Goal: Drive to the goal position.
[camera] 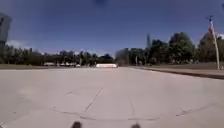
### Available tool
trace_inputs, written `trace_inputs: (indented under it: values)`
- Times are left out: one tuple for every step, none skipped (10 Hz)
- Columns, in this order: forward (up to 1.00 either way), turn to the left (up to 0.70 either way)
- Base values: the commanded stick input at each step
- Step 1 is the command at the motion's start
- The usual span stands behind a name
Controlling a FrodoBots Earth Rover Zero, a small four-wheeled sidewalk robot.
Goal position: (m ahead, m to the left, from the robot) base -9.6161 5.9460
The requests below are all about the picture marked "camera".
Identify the grey concrete slab plaza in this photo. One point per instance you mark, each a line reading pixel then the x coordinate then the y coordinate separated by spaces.
pixel 110 93

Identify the thin tall tower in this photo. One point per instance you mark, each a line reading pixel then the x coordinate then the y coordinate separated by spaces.
pixel 148 40

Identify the robot's own part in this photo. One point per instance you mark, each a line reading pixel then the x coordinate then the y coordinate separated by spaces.
pixel 76 125
pixel 135 126

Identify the group of tall trees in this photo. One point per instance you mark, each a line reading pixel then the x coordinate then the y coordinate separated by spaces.
pixel 180 48

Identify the grass strip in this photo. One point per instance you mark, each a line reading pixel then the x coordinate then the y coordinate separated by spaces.
pixel 186 65
pixel 16 66

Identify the dark raised kerb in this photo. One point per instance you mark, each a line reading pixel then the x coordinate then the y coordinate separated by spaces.
pixel 186 71

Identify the row of trees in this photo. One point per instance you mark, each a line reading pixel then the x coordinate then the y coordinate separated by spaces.
pixel 26 56

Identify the flagpole with flag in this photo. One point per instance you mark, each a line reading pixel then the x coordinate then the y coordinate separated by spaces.
pixel 216 50

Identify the tall building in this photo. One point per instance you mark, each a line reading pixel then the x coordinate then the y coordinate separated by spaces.
pixel 4 26

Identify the low white wall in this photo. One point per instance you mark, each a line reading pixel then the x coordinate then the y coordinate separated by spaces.
pixel 106 65

